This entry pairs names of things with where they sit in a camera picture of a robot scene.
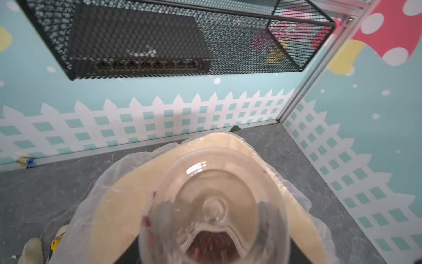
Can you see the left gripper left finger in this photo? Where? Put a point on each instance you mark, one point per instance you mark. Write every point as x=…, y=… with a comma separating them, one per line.
x=131, y=255

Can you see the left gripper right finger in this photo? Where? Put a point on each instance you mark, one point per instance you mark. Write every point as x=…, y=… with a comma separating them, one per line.
x=296, y=255

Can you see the clear tea jar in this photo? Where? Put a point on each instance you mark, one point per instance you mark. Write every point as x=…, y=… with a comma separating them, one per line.
x=215, y=190

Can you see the beige trash bin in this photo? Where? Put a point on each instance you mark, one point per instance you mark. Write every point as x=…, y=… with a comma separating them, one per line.
x=117, y=219

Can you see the clear plastic bin liner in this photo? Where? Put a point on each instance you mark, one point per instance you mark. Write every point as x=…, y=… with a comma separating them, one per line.
x=75, y=246

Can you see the rose buds in middle jar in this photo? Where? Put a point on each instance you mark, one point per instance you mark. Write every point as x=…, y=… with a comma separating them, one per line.
x=213, y=248

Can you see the yellow black pliers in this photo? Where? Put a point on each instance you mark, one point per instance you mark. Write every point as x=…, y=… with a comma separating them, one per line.
x=53, y=247

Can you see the white yellow work gloves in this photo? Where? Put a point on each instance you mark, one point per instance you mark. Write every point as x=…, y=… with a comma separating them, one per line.
x=32, y=252

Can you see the small yellow blue object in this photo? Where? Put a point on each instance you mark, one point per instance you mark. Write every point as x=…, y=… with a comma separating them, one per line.
x=26, y=161

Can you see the black box in basket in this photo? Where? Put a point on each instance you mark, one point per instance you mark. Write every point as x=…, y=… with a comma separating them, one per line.
x=107, y=41

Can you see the black wire mesh basket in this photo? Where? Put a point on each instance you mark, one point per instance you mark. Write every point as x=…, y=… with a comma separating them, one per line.
x=244, y=37

